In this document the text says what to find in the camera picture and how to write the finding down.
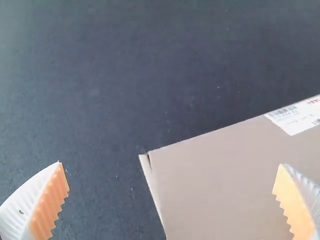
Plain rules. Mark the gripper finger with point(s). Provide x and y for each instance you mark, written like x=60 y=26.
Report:
x=30 y=207
x=300 y=207

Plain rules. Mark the cardboard box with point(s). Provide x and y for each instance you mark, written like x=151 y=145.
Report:
x=220 y=175

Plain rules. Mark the black mat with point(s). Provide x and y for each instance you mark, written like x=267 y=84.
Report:
x=125 y=75

